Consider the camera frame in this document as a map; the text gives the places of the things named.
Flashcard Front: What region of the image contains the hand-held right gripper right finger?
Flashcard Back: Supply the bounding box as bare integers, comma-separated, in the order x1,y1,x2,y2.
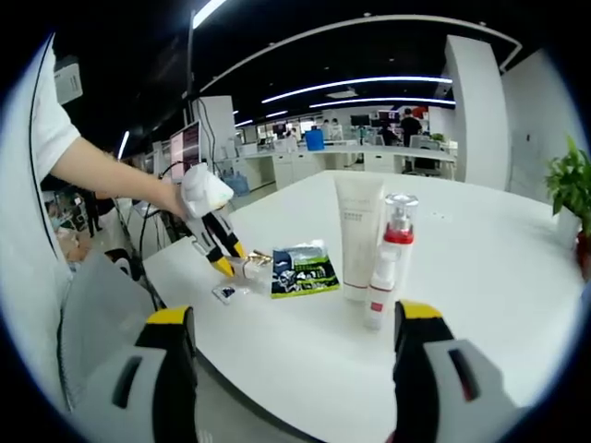
391,299,519,443

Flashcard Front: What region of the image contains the green potted plant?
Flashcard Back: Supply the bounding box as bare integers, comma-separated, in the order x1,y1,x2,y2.
544,135,591,228

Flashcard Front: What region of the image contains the white plant pot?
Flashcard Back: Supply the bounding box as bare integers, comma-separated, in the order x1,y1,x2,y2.
555,205,584,240

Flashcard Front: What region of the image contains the red plant pot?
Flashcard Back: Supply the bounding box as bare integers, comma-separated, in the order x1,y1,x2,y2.
575,230,591,279

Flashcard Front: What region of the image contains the white skincare tube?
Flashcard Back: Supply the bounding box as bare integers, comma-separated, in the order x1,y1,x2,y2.
333,176,386,302

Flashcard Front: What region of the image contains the long ceiling light strip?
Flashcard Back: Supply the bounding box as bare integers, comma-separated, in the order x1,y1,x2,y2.
261,75,454,104
308,96,457,110

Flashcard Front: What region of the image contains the pink-screen monitor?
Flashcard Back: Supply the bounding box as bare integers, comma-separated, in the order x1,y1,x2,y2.
169,121,205,182

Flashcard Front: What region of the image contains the small blue skincare sachet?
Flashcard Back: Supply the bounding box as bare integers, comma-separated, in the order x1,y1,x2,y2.
211,284,242,302

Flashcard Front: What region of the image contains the small clear-capped skincare bottle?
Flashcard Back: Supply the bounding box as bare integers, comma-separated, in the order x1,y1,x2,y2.
227,256,274,285

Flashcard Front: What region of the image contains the green black skincare sachet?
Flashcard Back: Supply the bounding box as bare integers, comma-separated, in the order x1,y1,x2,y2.
269,239,343,301

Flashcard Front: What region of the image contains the long white counter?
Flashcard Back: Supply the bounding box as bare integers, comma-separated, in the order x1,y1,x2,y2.
239,145,458,186

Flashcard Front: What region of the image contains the blue water jug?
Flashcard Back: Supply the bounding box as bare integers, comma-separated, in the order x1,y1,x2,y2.
230,172,251,198

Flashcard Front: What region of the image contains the black cable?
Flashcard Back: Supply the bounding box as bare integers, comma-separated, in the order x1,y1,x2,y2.
55,317,76,413

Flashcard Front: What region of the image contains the white hanging ceiling unit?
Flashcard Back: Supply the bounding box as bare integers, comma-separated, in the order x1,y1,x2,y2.
54,54,85,105

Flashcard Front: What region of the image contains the large red-collared skincare bottle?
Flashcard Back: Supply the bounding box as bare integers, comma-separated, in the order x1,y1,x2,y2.
374,192,420,296

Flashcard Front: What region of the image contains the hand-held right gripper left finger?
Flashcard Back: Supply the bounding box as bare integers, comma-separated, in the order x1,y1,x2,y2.
76,304,199,443

